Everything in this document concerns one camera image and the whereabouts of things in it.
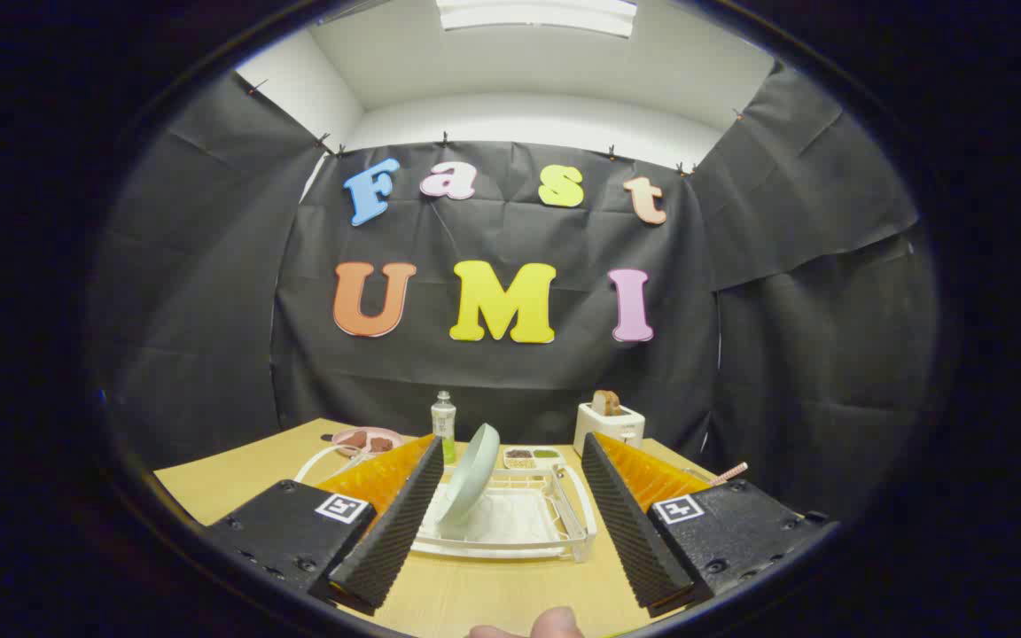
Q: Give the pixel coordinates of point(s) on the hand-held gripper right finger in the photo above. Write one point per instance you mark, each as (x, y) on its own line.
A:
(630, 532)

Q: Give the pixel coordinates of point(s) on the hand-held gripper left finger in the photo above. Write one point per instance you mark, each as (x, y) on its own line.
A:
(391, 532)

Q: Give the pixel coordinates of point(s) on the pale green plate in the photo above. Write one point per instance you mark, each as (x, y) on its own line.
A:
(471, 474)

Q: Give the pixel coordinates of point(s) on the small pink plate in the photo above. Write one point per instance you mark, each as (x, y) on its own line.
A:
(386, 434)

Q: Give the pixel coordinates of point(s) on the brown food piece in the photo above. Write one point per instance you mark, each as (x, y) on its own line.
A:
(380, 444)
(357, 439)

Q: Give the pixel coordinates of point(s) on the white toaster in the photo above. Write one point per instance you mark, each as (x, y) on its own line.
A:
(608, 430)

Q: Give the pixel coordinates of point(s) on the clear bottle with green liquid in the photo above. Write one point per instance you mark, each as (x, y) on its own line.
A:
(444, 425)

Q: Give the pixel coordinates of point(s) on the white divided snack tray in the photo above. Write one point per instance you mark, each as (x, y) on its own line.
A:
(533, 456)

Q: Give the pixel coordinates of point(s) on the brown bread slice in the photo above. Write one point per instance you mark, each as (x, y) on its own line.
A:
(606, 403)

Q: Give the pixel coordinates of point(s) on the black backdrop cloth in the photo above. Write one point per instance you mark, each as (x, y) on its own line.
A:
(209, 310)

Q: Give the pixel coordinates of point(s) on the ceiling light panel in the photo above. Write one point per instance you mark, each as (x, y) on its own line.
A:
(537, 16)

